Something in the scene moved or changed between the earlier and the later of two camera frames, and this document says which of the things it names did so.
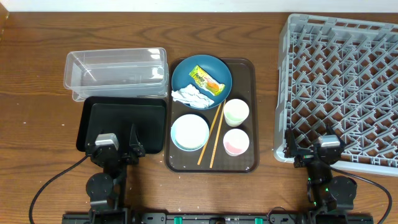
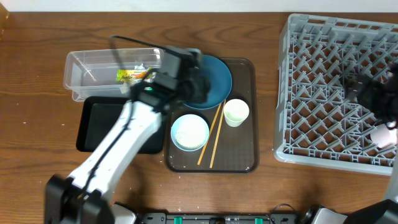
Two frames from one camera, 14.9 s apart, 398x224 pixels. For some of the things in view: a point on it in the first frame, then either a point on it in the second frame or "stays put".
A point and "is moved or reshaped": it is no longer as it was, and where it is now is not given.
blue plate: [181, 78] stays put
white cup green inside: [236, 111] stays put
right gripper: [305, 155] -> [373, 87]
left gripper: [134, 150] -> [199, 94]
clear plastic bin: [129, 73] stays put
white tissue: [189, 94] is moved or reshaped
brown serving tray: [221, 139] stays put
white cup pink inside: [236, 142] -> [382, 135]
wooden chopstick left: [209, 134] stays put
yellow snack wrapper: [206, 81] -> [126, 74]
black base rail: [218, 218] stays put
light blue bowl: [189, 132] stays put
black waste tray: [115, 115] stays put
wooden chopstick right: [214, 154] stays put
